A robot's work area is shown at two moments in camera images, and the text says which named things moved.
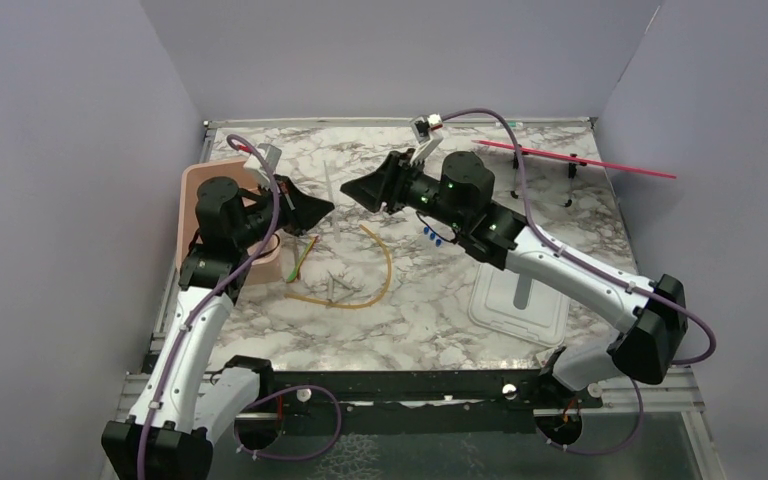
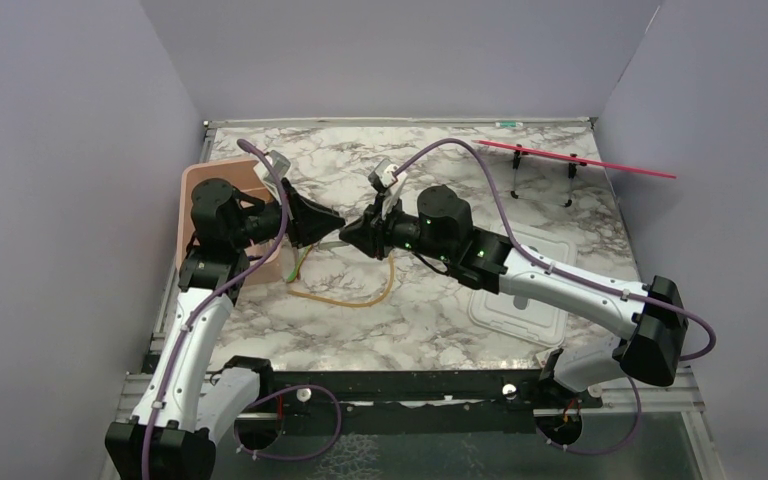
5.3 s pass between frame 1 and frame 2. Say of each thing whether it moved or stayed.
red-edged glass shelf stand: stayed
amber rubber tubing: stayed
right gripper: moved
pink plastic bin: stayed
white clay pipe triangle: moved
